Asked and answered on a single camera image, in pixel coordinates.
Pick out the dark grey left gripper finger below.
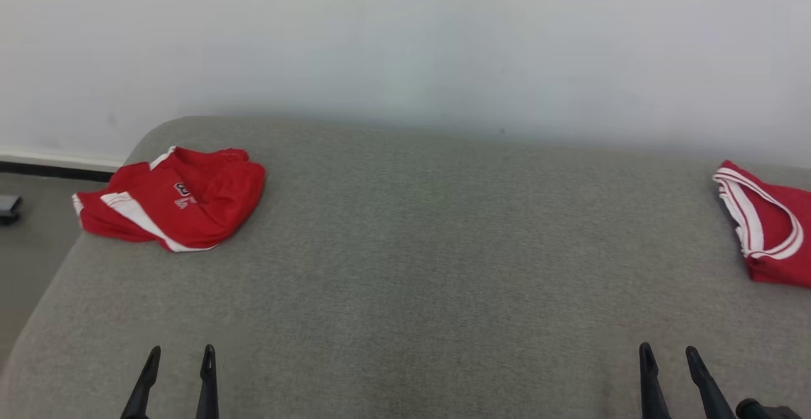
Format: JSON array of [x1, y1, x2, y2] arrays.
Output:
[[195, 344, 220, 419], [120, 345, 162, 419]]

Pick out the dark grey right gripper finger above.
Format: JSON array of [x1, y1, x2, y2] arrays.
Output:
[[686, 345, 737, 419], [639, 342, 672, 419]]

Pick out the red white sports jersey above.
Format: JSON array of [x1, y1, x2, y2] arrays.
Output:
[[712, 160, 811, 290]]

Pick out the red white sports shorts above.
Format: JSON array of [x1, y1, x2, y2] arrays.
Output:
[[72, 146, 267, 253]]

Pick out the black skirting strip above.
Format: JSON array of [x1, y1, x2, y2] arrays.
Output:
[[0, 161, 115, 183]]

